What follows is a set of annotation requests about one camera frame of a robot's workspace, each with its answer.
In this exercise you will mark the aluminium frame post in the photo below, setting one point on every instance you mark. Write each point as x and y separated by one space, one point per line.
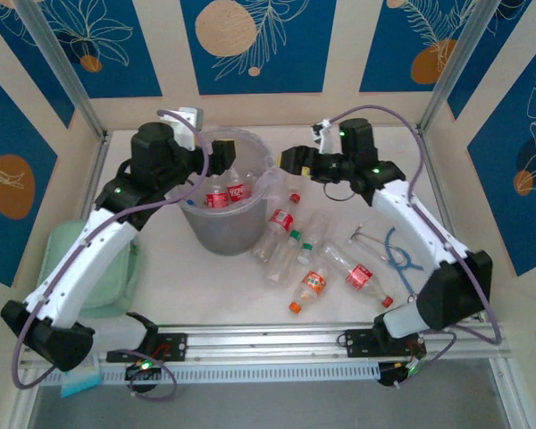
58 58
460 58

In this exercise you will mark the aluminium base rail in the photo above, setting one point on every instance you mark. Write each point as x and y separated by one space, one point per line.
268 342

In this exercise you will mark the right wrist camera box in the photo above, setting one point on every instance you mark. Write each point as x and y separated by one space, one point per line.
328 138

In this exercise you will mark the black controller board green light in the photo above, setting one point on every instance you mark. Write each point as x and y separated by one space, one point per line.
143 368
393 374

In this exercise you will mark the light blue wipes packet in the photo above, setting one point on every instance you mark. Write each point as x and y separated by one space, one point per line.
80 382

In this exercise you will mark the clear bottle white cap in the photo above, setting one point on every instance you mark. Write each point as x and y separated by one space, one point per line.
317 225

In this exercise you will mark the clear bottle green cap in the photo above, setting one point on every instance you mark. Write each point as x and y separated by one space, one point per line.
281 263

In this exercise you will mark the blue stethoscope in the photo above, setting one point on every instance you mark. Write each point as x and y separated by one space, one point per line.
389 243

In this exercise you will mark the clear plastic bin liner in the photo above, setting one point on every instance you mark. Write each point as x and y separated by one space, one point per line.
272 176

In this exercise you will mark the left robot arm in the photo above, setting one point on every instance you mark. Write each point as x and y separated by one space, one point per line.
80 268

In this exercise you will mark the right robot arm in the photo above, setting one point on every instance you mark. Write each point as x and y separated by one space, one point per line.
411 219

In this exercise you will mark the clear bottle blue cap label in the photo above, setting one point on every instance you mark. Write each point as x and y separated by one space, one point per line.
190 203

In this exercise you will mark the clear bottle red cola label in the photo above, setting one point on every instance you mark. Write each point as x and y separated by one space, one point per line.
216 199

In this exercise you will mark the clear bottle orange cap label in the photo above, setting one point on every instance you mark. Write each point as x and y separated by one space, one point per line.
315 282

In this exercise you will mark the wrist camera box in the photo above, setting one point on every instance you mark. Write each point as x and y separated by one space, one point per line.
328 138
190 118

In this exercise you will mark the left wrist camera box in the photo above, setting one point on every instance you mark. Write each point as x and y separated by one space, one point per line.
190 118

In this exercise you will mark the mint green tray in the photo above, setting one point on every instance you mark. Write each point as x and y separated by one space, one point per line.
111 286

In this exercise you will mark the grey plastic bin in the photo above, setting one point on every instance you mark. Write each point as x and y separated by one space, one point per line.
232 232

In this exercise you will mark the clear bottle orange-red label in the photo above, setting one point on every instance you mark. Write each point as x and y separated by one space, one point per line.
237 192

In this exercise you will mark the clear bottle red cap label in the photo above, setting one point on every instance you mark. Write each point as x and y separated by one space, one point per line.
359 276
280 220

